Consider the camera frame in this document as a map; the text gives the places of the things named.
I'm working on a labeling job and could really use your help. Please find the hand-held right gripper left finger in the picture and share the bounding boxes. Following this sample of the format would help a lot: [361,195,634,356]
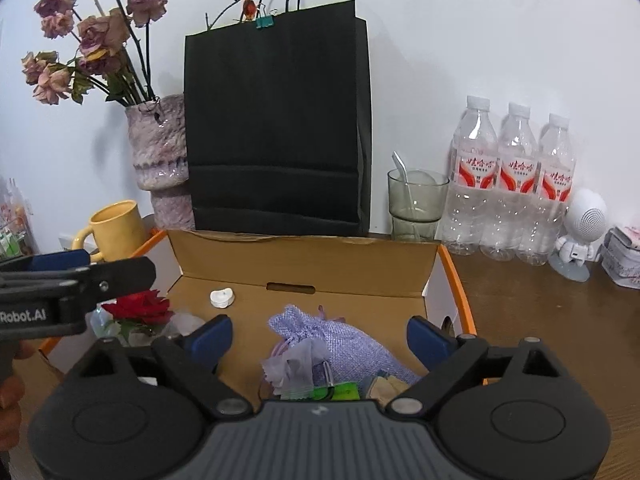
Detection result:
[62,314,253,418]

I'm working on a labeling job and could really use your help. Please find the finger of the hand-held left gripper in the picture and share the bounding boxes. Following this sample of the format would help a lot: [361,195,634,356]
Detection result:
[59,257,157,312]
[0,249,92,286]

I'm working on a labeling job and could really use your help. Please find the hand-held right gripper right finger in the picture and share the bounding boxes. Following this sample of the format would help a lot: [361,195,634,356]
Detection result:
[387,316,576,417]

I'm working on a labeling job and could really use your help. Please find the clear plastic sleeve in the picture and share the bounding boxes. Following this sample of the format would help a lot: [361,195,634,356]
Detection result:
[92,310,208,348]

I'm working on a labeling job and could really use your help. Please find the green packet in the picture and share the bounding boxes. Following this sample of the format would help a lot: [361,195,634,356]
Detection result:
[312,382,361,402]

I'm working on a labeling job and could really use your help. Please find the orange cardboard box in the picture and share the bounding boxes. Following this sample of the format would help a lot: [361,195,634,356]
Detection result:
[37,227,476,401]

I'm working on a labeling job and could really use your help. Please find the person's left hand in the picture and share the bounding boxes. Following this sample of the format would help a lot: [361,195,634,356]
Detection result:
[0,340,37,451]

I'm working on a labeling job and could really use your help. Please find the yellow mug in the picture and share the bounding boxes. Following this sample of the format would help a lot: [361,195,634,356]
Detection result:
[71,200,153,263]

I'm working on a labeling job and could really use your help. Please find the rack of colourful packets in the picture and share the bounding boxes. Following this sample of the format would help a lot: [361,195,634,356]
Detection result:
[0,175,38,261]

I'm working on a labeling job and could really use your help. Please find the purple burlap pouch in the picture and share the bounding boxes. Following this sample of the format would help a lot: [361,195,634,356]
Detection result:
[267,304,423,391]

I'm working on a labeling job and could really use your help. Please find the pink textured vase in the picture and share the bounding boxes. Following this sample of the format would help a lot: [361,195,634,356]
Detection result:
[125,94,196,231]

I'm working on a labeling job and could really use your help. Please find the grey glass cup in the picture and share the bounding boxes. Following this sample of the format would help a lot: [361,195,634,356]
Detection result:
[387,167,451,242]

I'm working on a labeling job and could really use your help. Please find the clear spoon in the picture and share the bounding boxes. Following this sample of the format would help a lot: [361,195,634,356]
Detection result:
[391,151,421,221]

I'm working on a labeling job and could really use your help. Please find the clear water bottle red label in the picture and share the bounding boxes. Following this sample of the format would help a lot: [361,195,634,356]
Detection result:
[520,113,578,266]
[440,95,501,256]
[482,102,543,262]

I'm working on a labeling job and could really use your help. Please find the white robot speaker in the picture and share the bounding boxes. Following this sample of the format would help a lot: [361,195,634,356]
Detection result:
[549,188,608,283]

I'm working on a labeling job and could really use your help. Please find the black paper bag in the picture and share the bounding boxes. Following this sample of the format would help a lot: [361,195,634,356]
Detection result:
[182,0,373,238]

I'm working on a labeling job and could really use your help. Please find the pink case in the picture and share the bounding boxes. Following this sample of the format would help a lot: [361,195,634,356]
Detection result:
[614,225,640,251]

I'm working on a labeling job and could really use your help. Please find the dried pink roses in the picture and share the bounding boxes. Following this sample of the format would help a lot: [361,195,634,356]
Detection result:
[21,0,168,108]

